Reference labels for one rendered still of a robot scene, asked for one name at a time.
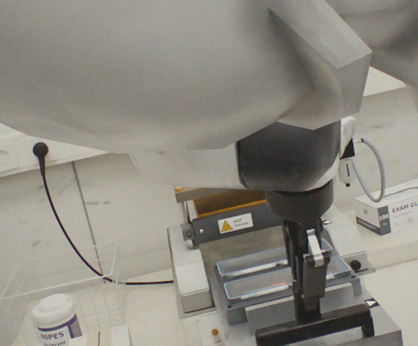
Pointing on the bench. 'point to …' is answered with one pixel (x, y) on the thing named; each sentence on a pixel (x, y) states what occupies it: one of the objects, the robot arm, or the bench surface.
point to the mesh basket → (71, 296)
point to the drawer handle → (317, 326)
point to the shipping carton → (105, 338)
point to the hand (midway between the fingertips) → (307, 302)
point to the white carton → (399, 206)
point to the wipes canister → (56, 320)
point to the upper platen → (227, 202)
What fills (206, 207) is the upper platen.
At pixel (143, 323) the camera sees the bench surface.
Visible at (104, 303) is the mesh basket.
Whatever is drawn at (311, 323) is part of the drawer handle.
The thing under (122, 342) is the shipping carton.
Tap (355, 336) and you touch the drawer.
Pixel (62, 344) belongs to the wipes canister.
